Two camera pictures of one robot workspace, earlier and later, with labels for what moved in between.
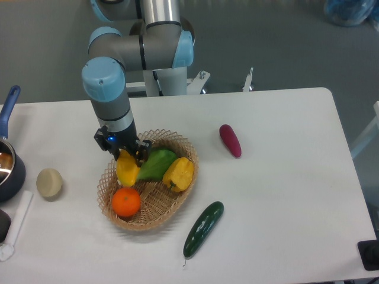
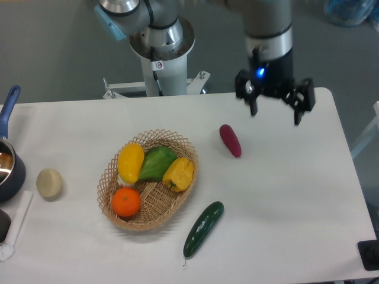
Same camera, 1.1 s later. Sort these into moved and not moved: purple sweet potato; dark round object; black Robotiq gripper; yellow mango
Moved: black Robotiq gripper
Not moved: yellow mango; purple sweet potato; dark round object
